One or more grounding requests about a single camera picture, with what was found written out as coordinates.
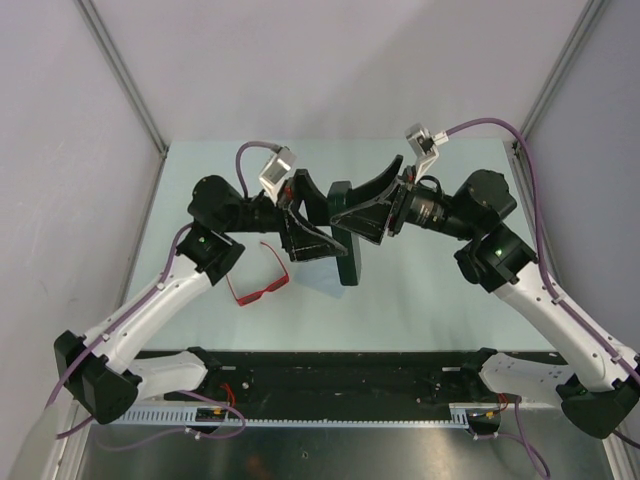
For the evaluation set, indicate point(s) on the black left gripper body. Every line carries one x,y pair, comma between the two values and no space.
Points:
285,202

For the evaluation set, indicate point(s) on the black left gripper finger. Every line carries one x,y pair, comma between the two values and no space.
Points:
305,242
314,201

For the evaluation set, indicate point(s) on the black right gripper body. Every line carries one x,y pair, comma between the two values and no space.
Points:
408,183

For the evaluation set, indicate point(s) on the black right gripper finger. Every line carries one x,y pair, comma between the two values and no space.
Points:
365,217
379,190

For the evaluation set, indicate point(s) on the light blue cleaning cloth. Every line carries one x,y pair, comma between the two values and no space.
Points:
321,276

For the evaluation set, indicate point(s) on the dark green glasses case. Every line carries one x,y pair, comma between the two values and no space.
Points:
349,265

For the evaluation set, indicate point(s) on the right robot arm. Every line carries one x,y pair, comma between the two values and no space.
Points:
597,386

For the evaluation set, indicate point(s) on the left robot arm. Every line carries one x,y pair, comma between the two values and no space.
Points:
100,368

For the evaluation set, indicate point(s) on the red sunglasses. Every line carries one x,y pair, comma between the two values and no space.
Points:
262,272

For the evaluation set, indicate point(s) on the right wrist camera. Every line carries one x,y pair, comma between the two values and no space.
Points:
425,146

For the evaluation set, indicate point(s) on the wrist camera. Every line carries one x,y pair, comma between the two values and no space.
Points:
425,146
275,171

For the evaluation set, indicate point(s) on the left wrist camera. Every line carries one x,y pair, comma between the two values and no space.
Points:
275,171

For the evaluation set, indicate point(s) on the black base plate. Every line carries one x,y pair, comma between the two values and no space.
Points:
434,378

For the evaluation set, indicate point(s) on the grey slotted cable duct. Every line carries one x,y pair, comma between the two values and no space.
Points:
335,414

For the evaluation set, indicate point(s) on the right aluminium frame post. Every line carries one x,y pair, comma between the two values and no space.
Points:
582,30

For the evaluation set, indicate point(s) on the aluminium frame post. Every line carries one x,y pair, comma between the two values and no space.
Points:
121,73
582,30

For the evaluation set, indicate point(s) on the left aluminium frame post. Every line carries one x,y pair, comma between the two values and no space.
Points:
121,73

